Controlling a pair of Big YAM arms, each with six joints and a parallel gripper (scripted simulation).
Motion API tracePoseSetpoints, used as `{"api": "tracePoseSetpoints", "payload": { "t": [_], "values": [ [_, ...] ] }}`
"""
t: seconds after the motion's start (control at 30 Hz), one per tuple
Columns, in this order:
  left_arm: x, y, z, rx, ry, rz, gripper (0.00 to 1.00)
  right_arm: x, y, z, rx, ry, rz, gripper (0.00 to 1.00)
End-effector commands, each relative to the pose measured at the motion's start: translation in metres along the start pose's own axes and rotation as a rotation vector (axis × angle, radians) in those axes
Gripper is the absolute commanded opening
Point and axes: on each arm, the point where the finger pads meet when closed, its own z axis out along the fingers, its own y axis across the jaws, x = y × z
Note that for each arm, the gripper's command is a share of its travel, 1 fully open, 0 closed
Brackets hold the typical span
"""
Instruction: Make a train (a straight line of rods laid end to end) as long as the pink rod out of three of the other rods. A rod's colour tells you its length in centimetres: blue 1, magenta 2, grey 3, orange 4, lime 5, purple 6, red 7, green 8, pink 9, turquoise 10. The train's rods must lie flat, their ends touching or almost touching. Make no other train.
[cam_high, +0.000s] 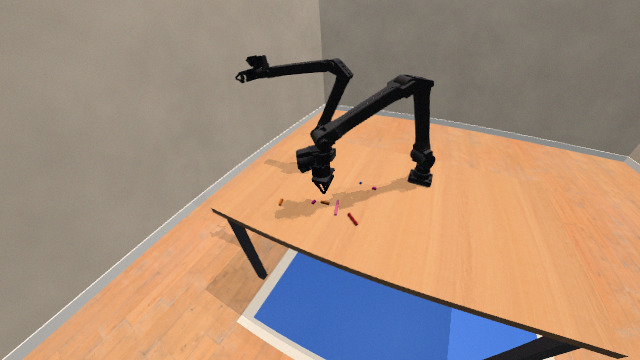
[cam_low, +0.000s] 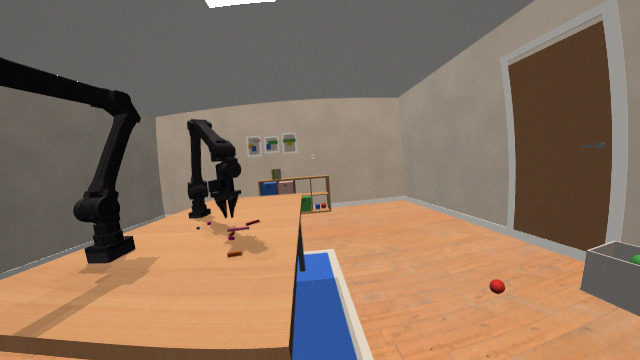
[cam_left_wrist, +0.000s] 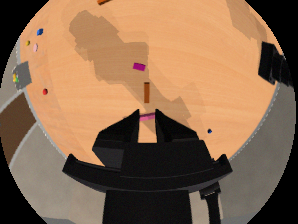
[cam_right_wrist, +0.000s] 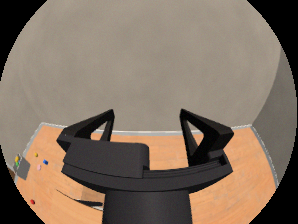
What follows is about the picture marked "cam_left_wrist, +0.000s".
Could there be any small magenta block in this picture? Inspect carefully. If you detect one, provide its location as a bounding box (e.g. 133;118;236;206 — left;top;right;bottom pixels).
133;63;146;71

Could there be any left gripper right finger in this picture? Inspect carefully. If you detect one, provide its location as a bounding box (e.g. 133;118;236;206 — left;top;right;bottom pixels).
155;109;200;143

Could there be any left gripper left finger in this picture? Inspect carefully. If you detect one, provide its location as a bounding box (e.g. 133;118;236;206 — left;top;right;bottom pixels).
96;109;140;143

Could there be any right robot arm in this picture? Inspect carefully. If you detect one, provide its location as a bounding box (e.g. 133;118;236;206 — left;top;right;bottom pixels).
265;43;294;88

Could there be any pink rod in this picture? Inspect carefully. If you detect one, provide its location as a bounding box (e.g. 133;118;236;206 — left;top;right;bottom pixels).
140;112;155;121

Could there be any orange rod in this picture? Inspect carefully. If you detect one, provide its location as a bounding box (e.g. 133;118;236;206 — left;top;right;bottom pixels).
144;82;150;103
97;0;112;5

